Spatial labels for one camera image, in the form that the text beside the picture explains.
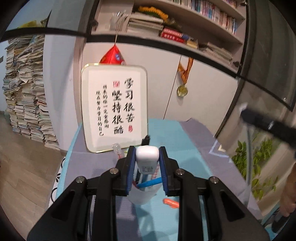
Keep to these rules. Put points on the red hanging charm bag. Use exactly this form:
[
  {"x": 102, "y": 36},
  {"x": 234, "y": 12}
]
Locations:
[{"x": 113, "y": 56}]

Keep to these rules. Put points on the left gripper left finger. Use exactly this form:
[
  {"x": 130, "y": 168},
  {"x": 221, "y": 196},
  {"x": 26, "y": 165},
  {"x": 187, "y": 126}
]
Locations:
[{"x": 124, "y": 177}]

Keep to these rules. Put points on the gold medal with ribbon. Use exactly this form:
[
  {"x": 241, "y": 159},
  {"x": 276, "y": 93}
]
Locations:
[{"x": 182, "y": 90}]

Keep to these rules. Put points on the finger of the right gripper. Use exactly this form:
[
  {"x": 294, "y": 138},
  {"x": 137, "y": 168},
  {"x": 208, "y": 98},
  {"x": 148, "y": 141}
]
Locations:
[{"x": 276, "y": 128}]

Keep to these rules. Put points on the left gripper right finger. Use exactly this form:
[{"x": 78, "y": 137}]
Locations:
[{"x": 168, "y": 167}]

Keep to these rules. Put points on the blue pen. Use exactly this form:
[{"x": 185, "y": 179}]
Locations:
[{"x": 150, "y": 183}]

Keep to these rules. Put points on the framed calligraphy sign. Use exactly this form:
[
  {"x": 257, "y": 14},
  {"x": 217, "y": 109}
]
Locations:
[{"x": 114, "y": 105}]

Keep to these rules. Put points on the red book on shelf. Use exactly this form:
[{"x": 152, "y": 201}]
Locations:
[{"x": 174, "y": 35}]

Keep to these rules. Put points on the green potted plant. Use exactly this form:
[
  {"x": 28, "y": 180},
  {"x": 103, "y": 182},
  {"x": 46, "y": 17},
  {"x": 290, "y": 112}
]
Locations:
[{"x": 261, "y": 155}]

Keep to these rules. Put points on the grey bookshelf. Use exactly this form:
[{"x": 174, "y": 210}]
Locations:
[{"x": 216, "y": 28}]

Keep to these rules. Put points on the stack of books on shelf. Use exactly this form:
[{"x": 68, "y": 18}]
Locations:
[{"x": 143, "y": 24}]

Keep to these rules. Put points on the orange marker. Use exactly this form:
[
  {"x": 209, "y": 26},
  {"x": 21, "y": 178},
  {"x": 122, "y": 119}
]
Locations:
[{"x": 171, "y": 203}]

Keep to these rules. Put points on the white correction tape dispenser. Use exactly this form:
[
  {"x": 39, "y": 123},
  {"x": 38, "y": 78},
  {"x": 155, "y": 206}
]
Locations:
[{"x": 147, "y": 158}]

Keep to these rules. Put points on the yellow flower garland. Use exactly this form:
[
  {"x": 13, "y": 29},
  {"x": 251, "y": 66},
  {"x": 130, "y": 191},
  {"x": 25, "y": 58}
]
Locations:
[{"x": 152, "y": 11}]

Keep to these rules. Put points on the tall stack of papers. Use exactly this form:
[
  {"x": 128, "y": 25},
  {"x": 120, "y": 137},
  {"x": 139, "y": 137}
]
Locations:
[{"x": 24, "y": 90}]

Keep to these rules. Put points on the person's right hand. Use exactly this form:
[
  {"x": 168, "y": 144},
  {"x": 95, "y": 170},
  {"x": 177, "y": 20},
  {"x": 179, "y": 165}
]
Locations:
[{"x": 288, "y": 196}]

